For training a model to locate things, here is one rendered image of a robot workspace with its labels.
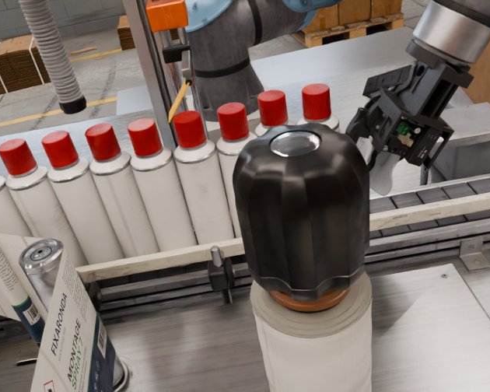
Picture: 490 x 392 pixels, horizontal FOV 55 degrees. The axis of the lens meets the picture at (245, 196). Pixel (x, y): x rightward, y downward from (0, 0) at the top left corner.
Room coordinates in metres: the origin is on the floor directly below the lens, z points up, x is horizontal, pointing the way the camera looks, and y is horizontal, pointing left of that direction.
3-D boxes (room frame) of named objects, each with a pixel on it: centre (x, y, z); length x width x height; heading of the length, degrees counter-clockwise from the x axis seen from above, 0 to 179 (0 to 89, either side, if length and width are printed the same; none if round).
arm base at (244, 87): (0.92, 0.00, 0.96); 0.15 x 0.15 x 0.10
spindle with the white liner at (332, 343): (0.23, -0.03, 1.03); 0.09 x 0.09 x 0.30
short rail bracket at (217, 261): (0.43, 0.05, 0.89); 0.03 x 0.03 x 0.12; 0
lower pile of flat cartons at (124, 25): (5.03, 0.62, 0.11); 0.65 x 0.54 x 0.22; 93
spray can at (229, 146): (0.50, 0.00, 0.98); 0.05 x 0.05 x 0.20
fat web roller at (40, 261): (0.32, 0.18, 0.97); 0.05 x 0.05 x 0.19
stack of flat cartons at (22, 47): (4.41, 1.76, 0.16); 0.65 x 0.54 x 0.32; 101
